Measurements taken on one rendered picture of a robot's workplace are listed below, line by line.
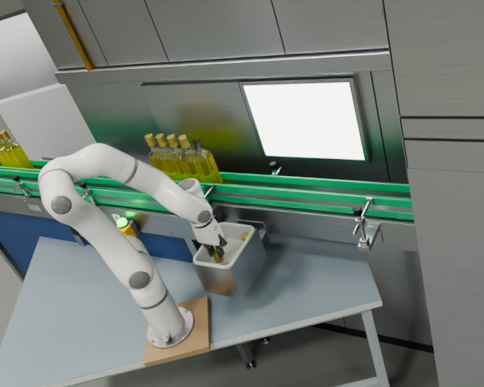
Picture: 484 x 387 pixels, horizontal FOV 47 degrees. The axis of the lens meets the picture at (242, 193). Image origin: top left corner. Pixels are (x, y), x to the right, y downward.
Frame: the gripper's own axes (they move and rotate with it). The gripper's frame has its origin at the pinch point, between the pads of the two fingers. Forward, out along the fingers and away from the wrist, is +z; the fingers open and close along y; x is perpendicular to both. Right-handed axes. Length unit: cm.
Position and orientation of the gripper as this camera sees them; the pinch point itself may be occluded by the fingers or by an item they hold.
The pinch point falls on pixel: (215, 251)
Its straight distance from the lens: 205.7
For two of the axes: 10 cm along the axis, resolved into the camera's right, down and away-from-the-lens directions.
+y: -8.4, -0.9, 5.4
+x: -4.7, 6.3, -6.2
